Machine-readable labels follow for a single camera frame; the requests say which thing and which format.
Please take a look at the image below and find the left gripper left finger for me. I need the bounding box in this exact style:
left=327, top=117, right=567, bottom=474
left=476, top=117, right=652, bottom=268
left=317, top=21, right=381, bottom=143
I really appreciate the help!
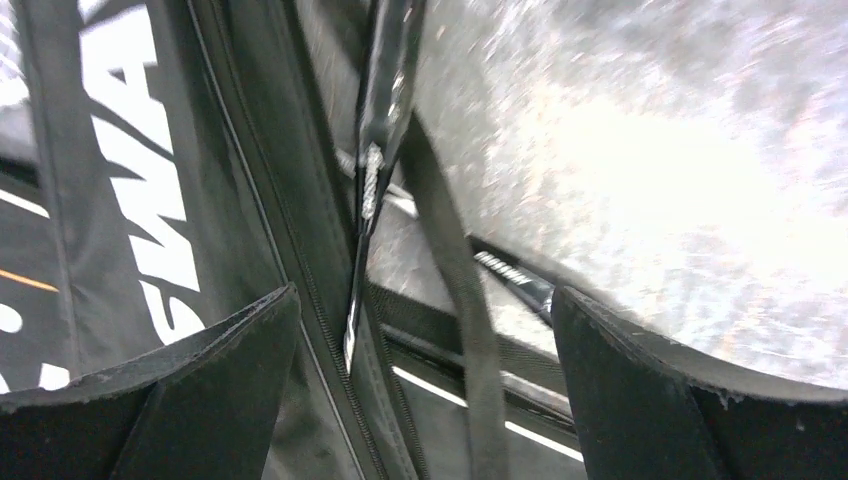
left=1, top=285, right=301, bottom=479

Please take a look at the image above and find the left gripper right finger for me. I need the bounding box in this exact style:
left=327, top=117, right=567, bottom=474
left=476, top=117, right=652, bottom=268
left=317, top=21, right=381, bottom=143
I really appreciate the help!
left=552, top=287, right=847, bottom=479

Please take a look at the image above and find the black crossway racket bag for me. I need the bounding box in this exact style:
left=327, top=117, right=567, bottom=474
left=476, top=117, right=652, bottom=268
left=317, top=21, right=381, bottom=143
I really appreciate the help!
left=1, top=1, right=511, bottom=479

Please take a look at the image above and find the black racket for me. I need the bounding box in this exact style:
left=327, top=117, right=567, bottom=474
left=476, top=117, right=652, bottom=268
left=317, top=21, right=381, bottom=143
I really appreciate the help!
left=343, top=1, right=426, bottom=373

